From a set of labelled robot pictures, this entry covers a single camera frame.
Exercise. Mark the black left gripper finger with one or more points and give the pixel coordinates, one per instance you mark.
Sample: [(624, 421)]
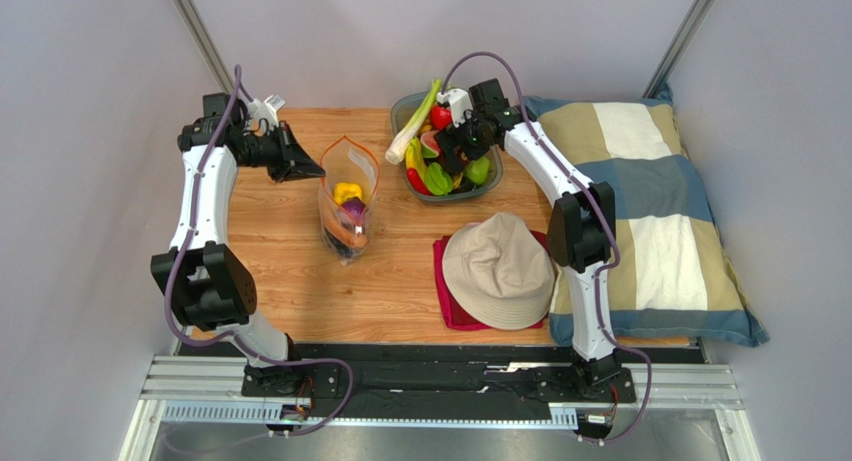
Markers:
[(291, 150), (297, 169)]

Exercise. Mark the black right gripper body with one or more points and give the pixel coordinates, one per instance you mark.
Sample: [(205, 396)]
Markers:
[(454, 149)]

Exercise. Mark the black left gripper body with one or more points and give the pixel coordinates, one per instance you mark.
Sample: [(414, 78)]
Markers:
[(267, 151)]

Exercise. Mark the yellow bell pepper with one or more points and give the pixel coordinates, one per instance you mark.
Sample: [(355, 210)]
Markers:
[(343, 192)]

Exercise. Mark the clear zip top bag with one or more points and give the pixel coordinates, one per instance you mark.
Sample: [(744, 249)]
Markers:
[(348, 161)]

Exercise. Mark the purple onion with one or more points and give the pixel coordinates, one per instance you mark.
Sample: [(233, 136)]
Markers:
[(357, 211)]

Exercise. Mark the orange carrot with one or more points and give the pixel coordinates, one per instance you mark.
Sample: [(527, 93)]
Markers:
[(347, 229)]

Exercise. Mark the dark grape bunch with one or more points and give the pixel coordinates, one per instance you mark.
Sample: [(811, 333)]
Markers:
[(343, 251)]

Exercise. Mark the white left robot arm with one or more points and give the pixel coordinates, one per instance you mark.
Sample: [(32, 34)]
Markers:
[(209, 294)]

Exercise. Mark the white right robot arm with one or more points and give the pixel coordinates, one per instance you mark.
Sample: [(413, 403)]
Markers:
[(581, 236)]

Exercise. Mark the grey food basin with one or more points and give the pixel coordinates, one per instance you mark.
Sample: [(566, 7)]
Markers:
[(400, 114)]

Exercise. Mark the green bell pepper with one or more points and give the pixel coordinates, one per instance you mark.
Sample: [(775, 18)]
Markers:
[(476, 171)]

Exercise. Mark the watermelon slice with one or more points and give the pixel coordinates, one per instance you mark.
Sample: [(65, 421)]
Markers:
[(429, 145)]

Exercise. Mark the green star fruit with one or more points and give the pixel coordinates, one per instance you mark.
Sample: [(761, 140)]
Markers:
[(437, 181)]

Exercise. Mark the red tomato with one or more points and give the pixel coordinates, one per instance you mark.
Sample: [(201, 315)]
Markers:
[(440, 117)]

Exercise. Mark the red chili pepper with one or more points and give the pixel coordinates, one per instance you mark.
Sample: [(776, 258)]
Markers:
[(416, 183)]

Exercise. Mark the green leek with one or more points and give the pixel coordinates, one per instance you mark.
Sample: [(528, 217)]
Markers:
[(422, 104)]

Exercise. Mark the beige bucket hat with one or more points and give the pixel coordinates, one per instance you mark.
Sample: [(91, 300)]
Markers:
[(499, 273)]

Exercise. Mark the plaid pillow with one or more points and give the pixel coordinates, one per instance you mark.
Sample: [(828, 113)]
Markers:
[(674, 278)]

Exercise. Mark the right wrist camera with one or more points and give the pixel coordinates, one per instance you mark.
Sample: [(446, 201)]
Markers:
[(458, 102)]

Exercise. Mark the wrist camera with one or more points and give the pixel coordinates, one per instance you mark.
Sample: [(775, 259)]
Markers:
[(458, 102), (263, 114)]

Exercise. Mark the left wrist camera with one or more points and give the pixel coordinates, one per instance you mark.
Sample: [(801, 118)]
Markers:
[(263, 114)]

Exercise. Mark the aluminium corner post left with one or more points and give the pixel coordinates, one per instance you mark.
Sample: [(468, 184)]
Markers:
[(222, 74)]

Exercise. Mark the aluminium corner post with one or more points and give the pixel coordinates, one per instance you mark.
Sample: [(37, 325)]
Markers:
[(678, 46), (222, 74)]

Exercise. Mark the aluminium corner post right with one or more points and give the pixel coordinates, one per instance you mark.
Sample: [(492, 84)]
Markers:
[(678, 46)]

